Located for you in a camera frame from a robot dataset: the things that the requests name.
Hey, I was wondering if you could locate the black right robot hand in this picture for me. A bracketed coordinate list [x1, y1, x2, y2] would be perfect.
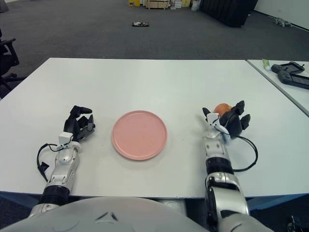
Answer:
[202, 100, 252, 140]

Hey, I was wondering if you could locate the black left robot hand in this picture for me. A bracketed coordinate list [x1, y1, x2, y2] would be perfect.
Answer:
[64, 105, 97, 142]

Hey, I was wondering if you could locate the red yellow apple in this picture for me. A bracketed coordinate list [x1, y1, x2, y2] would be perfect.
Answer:
[213, 103, 233, 117]

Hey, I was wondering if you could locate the pink round plate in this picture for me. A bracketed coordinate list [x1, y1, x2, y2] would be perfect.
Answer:
[112, 110, 169, 161]

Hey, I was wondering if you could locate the black handheld controller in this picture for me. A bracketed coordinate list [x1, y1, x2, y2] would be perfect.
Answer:
[277, 71, 309, 90]
[270, 61, 305, 74]

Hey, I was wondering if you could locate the black office chair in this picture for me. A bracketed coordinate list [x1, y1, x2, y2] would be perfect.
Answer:
[0, 29, 25, 97]

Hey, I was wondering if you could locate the grey robot torso shell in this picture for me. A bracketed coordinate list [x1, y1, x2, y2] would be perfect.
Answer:
[0, 196, 211, 232]

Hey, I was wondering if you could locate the black draped curtain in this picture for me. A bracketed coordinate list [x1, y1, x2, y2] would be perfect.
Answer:
[199, 0, 259, 28]

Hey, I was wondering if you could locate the grey robot dog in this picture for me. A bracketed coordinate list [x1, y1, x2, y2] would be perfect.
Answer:
[273, 17, 294, 28]

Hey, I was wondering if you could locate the wooden pallet crate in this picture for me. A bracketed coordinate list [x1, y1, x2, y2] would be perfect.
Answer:
[145, 0, 169, 10]

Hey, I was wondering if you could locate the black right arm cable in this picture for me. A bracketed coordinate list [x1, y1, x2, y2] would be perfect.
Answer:
[218, 118, 258, 173]

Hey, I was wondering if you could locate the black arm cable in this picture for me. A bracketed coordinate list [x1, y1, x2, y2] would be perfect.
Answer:
[36, 143, 61, 183]
[218, 118, 258, 173]

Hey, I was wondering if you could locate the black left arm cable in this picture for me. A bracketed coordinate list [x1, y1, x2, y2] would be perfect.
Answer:
[36, 143, 61, 183]

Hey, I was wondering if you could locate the blue table frame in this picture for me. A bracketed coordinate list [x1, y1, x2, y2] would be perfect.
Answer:
[0, 190, 309, 211]

